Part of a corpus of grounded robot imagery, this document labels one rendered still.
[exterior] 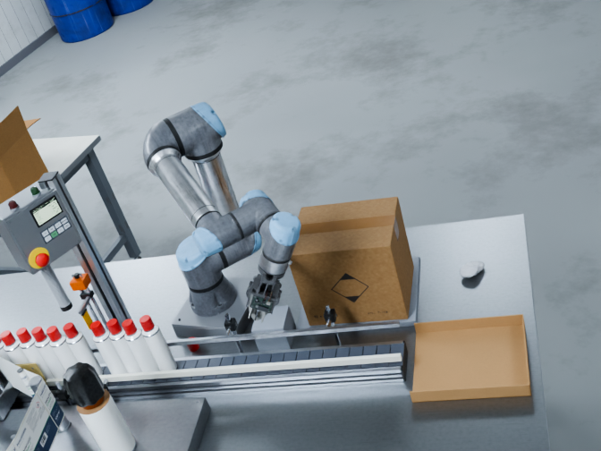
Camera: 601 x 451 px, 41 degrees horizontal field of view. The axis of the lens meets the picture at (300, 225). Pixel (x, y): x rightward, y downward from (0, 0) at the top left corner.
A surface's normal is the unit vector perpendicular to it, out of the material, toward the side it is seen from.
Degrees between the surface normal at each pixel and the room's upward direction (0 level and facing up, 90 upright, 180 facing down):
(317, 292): 90
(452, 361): 0
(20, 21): 90
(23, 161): 91
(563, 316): 0
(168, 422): 0
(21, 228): 90
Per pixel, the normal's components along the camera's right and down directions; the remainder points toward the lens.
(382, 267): -0.18, 0.59
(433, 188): -0.26, -0.80
